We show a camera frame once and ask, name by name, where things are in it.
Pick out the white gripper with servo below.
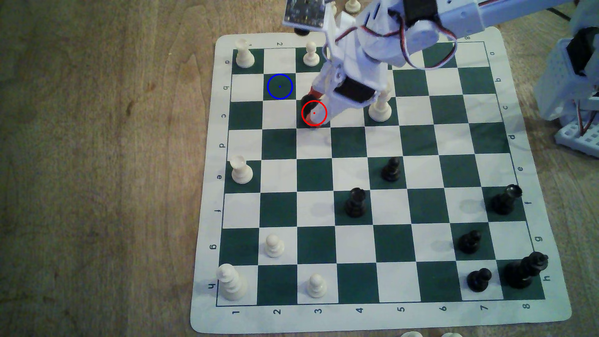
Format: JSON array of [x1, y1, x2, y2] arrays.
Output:
[[306, 10, 404, 127]]

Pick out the white chess pawn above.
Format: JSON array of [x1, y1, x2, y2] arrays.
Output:
[[306, 274, 328, 299], [265, 234, 285, 258], [303, 42, 321, 67]]

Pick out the tall white chess piece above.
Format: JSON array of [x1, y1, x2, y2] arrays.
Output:
[[368, 86, 393, 123]]

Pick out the white chess rook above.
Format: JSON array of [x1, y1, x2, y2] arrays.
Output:
[[230, 156, 254, 184], [234, 38, 256, 69]]

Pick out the black chess pawn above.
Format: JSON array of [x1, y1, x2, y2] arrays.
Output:
[[380, 157, 402, 183], [467, 268, 492, 293], [457, 230, 482, 255]]

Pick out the black chess rook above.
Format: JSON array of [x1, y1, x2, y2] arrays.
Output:
[[345, 188, 368, 218]]

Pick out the green white chess mat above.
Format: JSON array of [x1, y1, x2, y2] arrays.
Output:
[[189, 26, 572, 334]]

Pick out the black chess king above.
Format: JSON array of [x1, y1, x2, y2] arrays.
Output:
[[503, 251, 549, 289]]

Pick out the camera circuit board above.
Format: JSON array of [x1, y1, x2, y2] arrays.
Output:
[[283, 0, 329, 27]]

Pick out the red white black servo cable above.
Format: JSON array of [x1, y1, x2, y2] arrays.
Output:
[[391, 12, 459, 71]]

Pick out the white perforated base plate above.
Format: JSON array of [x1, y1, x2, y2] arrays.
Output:
[[554, 110, 599, 159]]

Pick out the red black base cable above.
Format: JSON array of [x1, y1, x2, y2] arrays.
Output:
[[578, 110, 599, 139]]

